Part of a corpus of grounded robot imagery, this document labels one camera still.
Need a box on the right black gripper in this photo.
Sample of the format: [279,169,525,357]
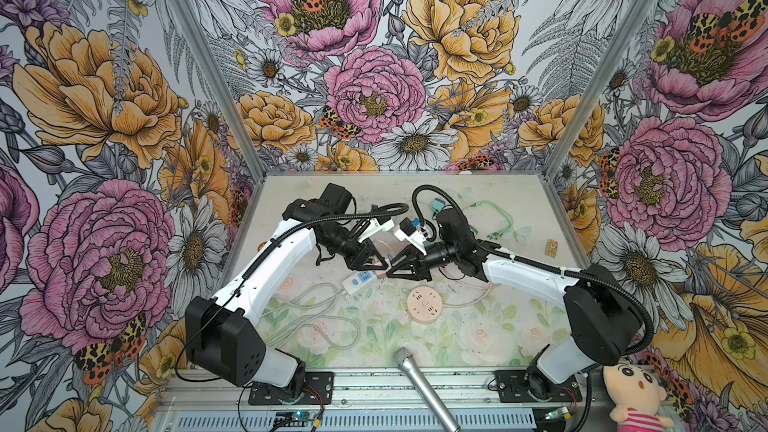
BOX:
[386,240,459,282]

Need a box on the white blue power strip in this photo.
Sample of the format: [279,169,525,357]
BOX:
[342,271,381,296]

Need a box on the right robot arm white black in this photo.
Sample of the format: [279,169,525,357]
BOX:
[386,185,655,402]

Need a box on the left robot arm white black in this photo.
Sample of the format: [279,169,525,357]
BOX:
[179,184,409,401]

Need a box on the teal plug adapter back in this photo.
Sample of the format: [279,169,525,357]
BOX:
[430,198,446,218]

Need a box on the round pink socket hub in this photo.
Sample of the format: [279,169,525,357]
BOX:
[406,286,443,325]

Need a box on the silver microphone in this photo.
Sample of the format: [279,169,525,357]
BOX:
[394,347,461,432]

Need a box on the small yellow tag card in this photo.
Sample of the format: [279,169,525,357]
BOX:
[545,239,559,258]

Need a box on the small green circuit board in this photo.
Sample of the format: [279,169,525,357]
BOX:
[270,410,323,432]

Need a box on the plush doll striped shirt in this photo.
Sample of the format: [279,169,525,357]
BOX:
[602,363,675,432]

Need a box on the white power strip cable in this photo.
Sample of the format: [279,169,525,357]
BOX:
[257,283,362,351]

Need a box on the pink hub cable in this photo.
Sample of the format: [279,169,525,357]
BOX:
[442,278,499,310]

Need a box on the green cable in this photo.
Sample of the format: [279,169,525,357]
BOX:
[464,199,517,241]

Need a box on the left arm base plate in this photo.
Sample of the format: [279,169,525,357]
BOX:
[248,371,335,406]

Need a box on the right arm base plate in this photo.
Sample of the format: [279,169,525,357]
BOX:
[493,369,582,404]

